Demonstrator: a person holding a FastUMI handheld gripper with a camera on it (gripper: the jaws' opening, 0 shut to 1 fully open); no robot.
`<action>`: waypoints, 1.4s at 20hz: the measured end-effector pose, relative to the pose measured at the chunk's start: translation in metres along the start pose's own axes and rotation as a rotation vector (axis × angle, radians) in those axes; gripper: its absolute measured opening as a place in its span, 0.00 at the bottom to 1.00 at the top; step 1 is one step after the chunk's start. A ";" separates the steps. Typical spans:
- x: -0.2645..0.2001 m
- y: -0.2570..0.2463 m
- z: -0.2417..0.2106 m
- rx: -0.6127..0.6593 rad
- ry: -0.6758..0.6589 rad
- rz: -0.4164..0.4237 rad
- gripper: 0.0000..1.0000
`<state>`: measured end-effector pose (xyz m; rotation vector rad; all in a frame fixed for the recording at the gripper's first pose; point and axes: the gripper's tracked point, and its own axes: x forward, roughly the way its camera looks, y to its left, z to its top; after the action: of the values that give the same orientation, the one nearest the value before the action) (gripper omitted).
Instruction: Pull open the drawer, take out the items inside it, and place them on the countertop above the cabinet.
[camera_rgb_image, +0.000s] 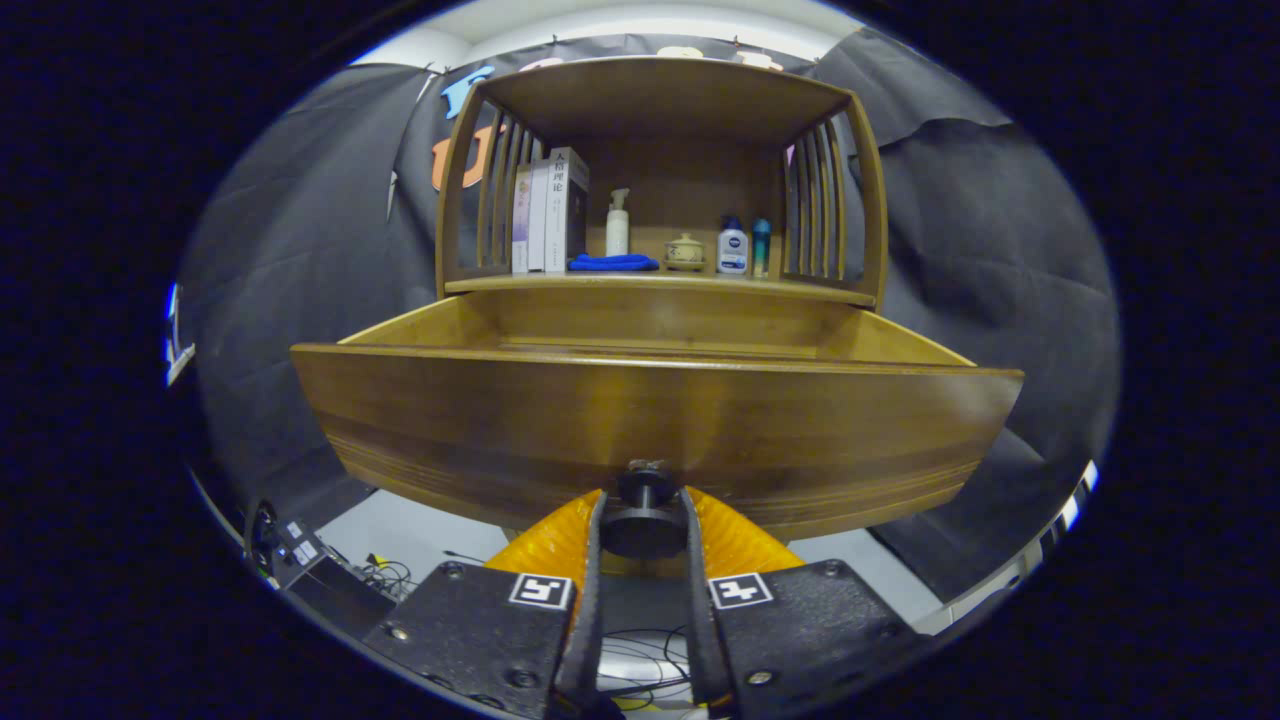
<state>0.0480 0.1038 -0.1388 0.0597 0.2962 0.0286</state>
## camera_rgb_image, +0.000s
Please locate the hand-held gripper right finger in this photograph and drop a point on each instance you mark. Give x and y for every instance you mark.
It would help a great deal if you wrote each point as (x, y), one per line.
(800, 630)

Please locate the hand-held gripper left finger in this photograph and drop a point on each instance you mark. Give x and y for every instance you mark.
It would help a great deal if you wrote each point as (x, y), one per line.
(480, 630)

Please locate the black drawer knob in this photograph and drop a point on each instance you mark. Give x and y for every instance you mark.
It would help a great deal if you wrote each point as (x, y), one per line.
(645, 520)

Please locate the wooden drawer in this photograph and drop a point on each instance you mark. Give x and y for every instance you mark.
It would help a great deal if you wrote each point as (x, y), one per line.
(480, 420)

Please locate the wooden countertop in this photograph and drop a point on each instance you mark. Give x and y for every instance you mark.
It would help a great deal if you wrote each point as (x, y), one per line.
(700, 284)

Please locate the wooden cabinet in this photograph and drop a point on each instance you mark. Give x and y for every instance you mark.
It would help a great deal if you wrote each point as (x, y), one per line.
(660, 100)

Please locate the black floor device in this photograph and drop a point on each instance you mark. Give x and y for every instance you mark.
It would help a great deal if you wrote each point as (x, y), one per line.
(320, 580)

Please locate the white striped panel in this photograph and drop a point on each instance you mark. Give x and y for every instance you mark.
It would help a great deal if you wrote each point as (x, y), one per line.
(1070, 505)

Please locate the slim teal bottle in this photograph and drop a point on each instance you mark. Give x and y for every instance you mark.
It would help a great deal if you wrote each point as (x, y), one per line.
(761, 250)

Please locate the white lotion bottle blue cap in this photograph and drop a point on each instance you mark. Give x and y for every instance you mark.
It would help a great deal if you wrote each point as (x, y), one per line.
(732, 250)

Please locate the blue cloth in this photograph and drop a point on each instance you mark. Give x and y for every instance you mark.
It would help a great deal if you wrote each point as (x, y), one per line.
(612, 263)

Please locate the lidded ceramic tea bowl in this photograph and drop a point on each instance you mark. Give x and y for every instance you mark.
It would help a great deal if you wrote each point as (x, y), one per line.
(685, 252)

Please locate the pale purple book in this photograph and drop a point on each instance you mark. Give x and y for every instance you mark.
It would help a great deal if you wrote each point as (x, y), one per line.
(520, 220)

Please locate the white book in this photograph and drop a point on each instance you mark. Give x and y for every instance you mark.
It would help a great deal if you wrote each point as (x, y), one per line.
(538, 220)

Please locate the white pump bottle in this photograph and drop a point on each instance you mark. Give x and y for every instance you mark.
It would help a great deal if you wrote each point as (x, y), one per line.
(618, 232)

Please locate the book with dark portrait cover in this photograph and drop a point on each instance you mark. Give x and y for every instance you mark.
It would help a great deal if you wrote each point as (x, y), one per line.
(568, 210)

